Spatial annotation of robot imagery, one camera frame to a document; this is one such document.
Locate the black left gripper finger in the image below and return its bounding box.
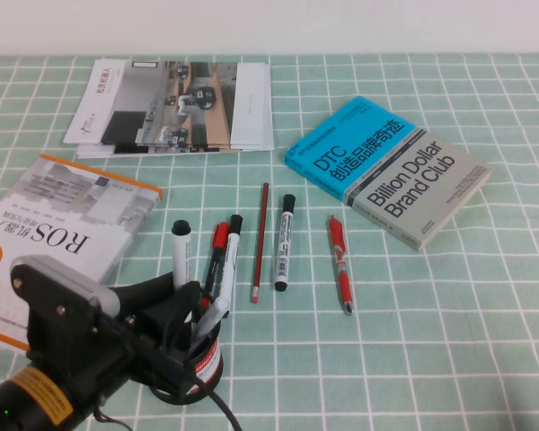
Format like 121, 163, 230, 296
115, 272, 181, 312
159, 280, 204, 356

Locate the thick black cable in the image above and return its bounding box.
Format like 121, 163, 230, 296
186, 376, 244, 431

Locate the green white checked tablecloth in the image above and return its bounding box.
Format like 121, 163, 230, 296
0, 53, 539, 431

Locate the thin black cable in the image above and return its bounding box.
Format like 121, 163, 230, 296
92, 401, 129, 427

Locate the red gel pen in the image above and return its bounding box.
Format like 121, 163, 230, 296
327, 214, 354, 318

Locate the red pencil with eraser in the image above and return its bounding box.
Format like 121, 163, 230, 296
250, 181, 270, 304

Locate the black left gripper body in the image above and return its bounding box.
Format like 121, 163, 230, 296
25, 300, 197, 405

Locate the brochure with robot photo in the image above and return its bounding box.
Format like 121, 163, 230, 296
63, 58, 273, 150

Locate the blue grey DTC book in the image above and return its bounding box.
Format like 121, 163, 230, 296
283, 95, 494, 252

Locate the black mesh pen holder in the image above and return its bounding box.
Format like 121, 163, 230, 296
148, 286, 225, 406

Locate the white orange ROS book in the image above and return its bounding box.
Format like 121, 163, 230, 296
0, 154, 163, 352

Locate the slim white marker black cap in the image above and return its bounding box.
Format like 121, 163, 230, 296
213, 214, 244, 320

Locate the thick white marker black cap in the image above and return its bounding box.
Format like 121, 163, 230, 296
273, 193, 297, 294

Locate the white marker with black ends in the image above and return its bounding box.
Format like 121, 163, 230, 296
170, 218, 195, 325

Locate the black pen with red cap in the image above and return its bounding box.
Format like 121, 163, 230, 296
199, 221, 231, 311

